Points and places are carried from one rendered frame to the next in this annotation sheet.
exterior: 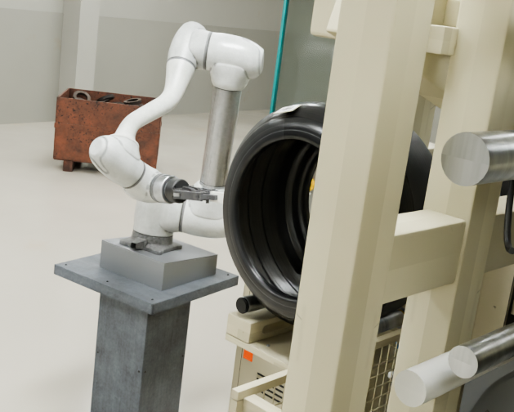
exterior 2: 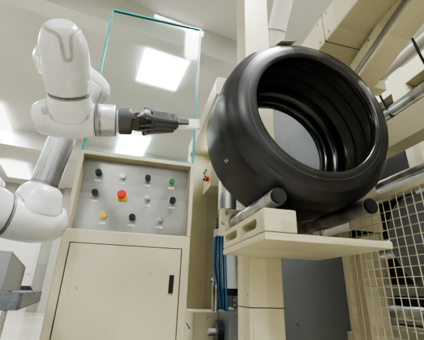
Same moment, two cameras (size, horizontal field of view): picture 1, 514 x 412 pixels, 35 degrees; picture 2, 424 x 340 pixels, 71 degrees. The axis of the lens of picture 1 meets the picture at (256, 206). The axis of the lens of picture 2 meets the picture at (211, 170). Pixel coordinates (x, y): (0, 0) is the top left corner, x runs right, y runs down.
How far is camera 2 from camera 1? 216 cm
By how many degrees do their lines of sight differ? 66
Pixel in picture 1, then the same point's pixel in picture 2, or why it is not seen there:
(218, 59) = not seen: hidden behind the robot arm
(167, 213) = not seen: outside the picture
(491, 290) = not seen: hidden behind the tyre
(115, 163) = (85, 52)
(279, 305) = (327, 181)
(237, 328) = (280, 220)
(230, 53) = (94, 73)
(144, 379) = not seen: outside the picture
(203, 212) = (40, 206)
